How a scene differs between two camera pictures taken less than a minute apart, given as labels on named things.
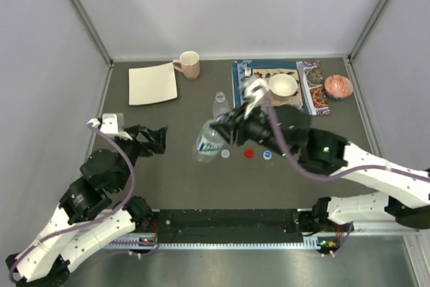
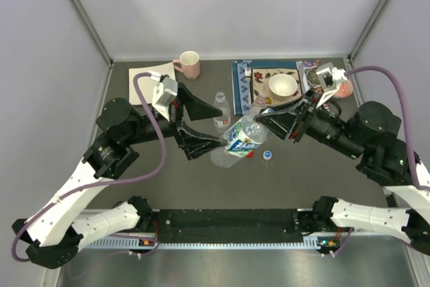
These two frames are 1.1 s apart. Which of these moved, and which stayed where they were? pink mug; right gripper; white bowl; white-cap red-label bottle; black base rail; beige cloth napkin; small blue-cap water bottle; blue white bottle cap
Moved: right gripper; small blue-cap water bottle
Stayed: black base rail; blue white bottle cap; white-cap red-label bottle; pink mug; beige cloth napkin; white bowl
